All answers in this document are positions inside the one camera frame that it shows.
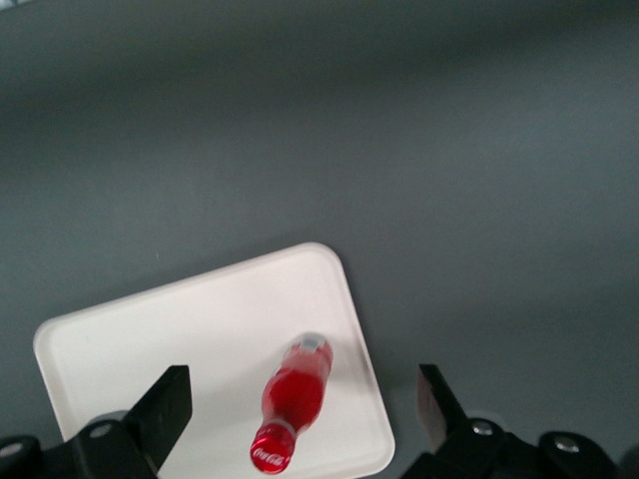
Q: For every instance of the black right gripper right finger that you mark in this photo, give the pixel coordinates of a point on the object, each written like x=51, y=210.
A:
x=439, y=419

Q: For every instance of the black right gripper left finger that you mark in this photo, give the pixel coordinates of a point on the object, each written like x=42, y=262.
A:
x=160, y=414

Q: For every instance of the red Coca-Cola bottle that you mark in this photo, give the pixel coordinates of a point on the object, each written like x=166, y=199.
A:
x=294, y=394

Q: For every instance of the white rectangular tray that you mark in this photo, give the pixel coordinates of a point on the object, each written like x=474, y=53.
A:
x=150, y=324

